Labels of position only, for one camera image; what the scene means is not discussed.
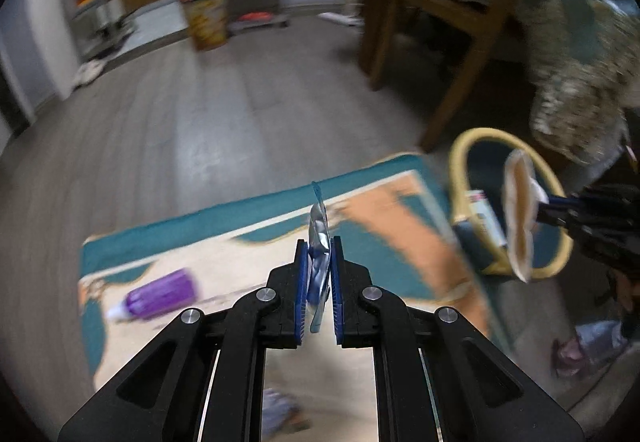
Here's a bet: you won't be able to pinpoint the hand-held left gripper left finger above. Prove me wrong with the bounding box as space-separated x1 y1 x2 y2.
57 238 308 442

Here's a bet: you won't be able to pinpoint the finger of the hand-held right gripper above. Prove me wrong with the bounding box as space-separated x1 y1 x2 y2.
537 211 640 273
547 182 640 219

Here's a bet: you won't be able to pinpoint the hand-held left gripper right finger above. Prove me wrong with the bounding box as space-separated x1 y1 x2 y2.
330 236 586 442

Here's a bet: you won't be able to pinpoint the silver blue wrapper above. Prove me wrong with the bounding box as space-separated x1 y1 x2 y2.
305 181 333 334

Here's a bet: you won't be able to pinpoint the beige paper wrapper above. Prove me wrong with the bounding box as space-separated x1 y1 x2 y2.
501 148 551 284

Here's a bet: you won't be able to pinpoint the white box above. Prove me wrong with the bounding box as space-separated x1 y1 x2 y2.
452 189 508 268

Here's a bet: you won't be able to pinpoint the yellow rimmed waste bin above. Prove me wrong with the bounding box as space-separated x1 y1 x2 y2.
447 128 573 280

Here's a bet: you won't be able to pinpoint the teal patterned rug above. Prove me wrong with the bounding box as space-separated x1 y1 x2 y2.
80 152 516 393

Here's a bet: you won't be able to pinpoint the lace tablecloth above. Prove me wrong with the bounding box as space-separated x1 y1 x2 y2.
520 0 640 168

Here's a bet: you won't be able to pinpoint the purple bottle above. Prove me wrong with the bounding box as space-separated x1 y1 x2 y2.
106 269 198 323

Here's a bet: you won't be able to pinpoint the wooden chair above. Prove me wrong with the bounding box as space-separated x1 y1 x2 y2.
360 0 533 153

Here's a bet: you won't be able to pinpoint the white power strip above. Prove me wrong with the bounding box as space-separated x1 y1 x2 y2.
317 11 366 28

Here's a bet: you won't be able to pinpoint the yellow patterned bin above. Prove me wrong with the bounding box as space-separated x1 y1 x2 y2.
172 0 231 52

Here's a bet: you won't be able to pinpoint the white slippers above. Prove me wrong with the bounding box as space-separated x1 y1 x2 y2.
70 59 108 90

